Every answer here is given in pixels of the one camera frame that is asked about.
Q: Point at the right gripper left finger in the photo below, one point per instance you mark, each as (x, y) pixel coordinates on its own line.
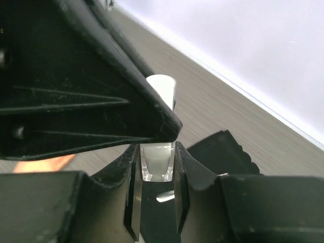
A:
(73, 206)

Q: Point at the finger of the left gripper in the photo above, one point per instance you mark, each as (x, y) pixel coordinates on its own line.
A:
(67, 87)
(105, 17)

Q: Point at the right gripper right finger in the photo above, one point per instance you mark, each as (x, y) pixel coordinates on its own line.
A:
(244, 208)

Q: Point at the clear nail polish bottle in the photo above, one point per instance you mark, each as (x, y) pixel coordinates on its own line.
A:
(157, 161)

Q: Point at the mannequin hand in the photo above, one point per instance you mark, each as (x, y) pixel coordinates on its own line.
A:
(45, 165)

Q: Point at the silver fork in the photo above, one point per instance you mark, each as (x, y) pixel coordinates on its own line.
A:
(165, 196)

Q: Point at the black cloth placemat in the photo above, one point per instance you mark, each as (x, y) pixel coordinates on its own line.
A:
(222, 154)

